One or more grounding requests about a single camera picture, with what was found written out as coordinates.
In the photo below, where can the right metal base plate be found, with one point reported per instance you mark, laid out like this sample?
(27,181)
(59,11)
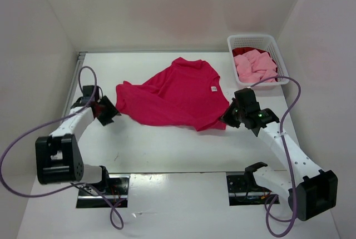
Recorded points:
(240,194)

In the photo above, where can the dark red t shirt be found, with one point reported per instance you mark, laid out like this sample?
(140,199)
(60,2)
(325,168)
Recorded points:
(244,50)

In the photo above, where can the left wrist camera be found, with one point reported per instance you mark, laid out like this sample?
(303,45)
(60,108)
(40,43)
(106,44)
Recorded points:
(90,93)

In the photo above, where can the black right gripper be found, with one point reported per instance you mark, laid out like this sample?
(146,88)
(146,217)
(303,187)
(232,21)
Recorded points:
(230,114)

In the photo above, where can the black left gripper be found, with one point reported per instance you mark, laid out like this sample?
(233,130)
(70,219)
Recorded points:
(106,110)

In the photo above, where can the white plastic basket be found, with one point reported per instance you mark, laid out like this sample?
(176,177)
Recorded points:
(263,42)

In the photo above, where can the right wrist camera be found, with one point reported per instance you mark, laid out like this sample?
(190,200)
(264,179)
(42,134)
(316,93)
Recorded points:
(245,100)

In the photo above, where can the magenta t shirt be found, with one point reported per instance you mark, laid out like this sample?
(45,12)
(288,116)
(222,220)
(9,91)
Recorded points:
(187,93)

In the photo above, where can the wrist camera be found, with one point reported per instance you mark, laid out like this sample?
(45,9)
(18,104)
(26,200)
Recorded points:
(90,93)
(245,100)

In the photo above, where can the light pink t shirt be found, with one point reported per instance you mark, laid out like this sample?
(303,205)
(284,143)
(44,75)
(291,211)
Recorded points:
(256,66)

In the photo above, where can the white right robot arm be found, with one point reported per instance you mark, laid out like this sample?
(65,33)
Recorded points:
(310,190)

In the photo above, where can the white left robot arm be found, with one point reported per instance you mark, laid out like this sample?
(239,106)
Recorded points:
(58,157)

